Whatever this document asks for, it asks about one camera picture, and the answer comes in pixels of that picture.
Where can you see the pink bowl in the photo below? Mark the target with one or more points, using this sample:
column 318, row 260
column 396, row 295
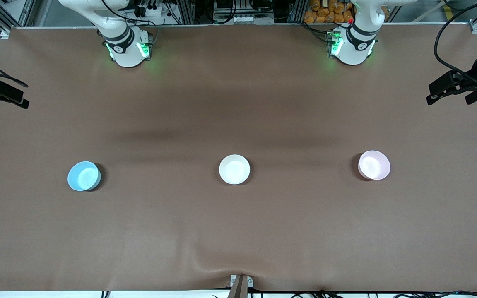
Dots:
column 374, row 165

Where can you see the blue bowl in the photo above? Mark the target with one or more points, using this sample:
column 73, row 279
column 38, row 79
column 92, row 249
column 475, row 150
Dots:
column 83, row 176

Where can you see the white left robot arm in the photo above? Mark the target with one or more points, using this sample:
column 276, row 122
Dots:
column 352, row 45

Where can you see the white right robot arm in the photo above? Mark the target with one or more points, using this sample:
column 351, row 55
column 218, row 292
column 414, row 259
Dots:
column 126, row 45

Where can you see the white bowl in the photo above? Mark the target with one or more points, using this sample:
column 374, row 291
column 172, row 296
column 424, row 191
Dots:
column 234, row 169

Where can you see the bag of orange snacks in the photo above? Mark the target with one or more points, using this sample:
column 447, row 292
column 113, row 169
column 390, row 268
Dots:
column 325, row 10

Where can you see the power strip with black plugs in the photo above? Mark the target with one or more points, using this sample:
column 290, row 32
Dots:
column 151, row 7

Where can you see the white terminal block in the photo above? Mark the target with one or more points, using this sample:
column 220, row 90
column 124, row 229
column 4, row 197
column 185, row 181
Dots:
column 244, row 19

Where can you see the brown table cover sheet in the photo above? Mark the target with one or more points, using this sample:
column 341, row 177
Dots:
column 238, row 231

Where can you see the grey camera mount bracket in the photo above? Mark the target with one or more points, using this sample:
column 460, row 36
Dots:
column 240, row 283

